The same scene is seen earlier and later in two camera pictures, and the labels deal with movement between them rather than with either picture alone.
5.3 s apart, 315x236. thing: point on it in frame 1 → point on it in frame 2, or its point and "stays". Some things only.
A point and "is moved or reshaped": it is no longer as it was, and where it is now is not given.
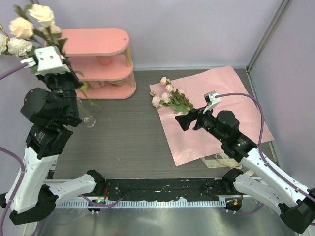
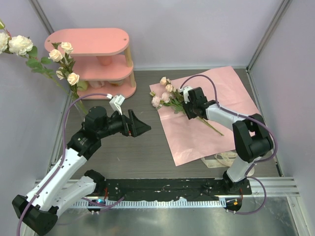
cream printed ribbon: x=221 y=160 stays
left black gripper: x=52 y=77 → x=133 y=126
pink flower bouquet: x=176 y=99 stays
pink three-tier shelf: x=98 y=58 stays
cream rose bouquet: x=36 y=23 is moved or reshaped
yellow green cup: x=83 y=88 stays
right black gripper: x=185 y=120 → x=190 y=115
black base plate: x=117 y=190 stays
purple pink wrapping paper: x=202 y=89 stays
